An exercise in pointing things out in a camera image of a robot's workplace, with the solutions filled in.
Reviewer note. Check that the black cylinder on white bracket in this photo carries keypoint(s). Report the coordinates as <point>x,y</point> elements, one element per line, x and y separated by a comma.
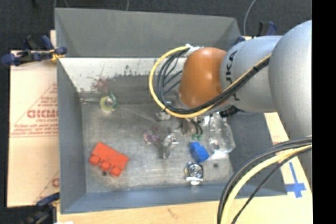
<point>229,111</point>

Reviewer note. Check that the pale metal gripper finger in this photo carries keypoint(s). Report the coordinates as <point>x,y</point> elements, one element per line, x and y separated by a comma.
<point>170,140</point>
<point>151,137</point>

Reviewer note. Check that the blue sponge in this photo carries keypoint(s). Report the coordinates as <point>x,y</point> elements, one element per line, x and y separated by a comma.
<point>198,152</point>

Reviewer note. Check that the orange-red toy block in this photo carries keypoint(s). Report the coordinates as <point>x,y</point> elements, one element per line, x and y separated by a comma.
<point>109,158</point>

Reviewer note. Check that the brown cardboard board, red print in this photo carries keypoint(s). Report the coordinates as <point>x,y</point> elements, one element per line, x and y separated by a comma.
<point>31,144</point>

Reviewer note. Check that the grey metal bin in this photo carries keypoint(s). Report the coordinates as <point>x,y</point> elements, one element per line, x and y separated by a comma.
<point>131,34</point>

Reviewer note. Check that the round silver metal strainer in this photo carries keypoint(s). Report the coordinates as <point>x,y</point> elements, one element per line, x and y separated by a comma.
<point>194,172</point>

